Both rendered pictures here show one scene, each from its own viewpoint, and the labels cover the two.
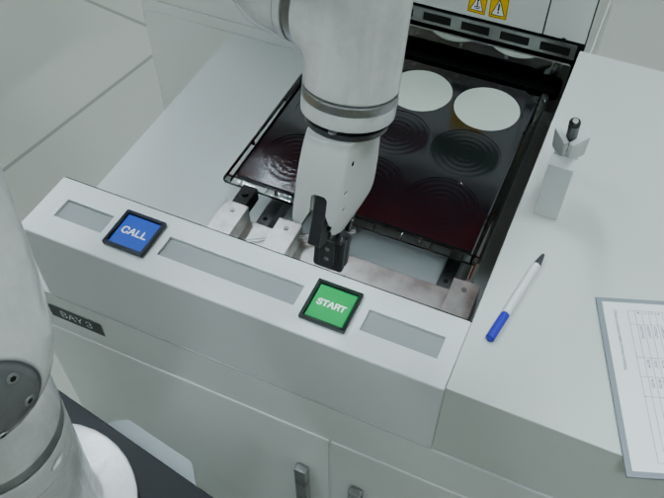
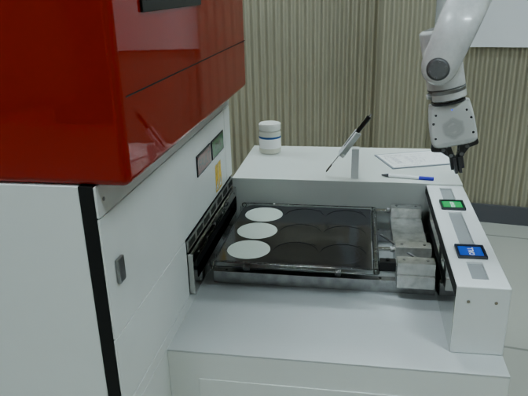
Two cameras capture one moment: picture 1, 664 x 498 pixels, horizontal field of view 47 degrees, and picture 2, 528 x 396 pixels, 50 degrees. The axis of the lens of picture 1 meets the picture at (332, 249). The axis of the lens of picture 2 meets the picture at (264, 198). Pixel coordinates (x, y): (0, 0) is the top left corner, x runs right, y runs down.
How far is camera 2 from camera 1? 1.69 m
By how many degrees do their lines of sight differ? 83
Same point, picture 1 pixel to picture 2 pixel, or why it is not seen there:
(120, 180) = (381, 357)
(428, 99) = (264, 227)
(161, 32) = not seen: outside the picture
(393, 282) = (398, 229)
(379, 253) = not seen: hidden behind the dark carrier
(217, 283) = (471, 228)
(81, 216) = (478, 273)
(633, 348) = (409, 163)
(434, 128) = (290, 223)
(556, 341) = (419, 173)
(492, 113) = (267, 212)
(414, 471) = not seen: hidden behind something
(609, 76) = (251, 172)
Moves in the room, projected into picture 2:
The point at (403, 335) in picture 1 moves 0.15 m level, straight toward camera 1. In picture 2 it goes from (446, 195) to (503, 192)
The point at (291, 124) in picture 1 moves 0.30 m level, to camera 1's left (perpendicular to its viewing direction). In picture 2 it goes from (313, 259) to (372, 334)
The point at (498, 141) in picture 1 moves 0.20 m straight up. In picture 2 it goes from (290, 210) to (289, 137)
